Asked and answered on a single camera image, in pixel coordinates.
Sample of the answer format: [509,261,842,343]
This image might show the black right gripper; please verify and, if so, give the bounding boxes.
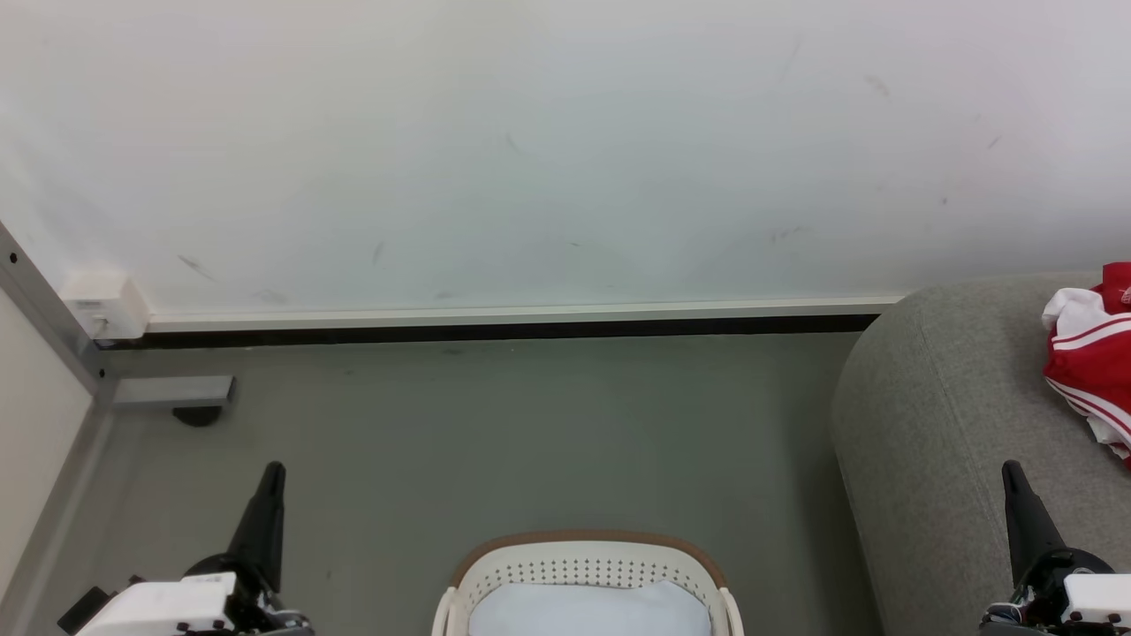
[981,460,1117,636]

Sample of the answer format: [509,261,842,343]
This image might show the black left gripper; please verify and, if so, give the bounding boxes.
[181,461,315,636]

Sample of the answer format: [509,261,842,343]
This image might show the red and white garment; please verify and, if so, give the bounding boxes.
[1041,261,1131,469]

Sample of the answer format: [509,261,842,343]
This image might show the cream laundry basket brown rim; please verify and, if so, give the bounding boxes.
[431,530,745,636]

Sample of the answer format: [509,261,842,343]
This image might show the light blue clothing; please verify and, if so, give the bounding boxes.
[468,579,713,636]

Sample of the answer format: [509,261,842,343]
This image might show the grey fabric sofa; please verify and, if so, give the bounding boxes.
[831,272,1131,636]

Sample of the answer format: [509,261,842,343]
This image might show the white and black baseboard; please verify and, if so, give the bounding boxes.
[97,298,904,351]

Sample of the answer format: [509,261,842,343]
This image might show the white wall box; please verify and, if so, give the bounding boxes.
[62,269,151,342]

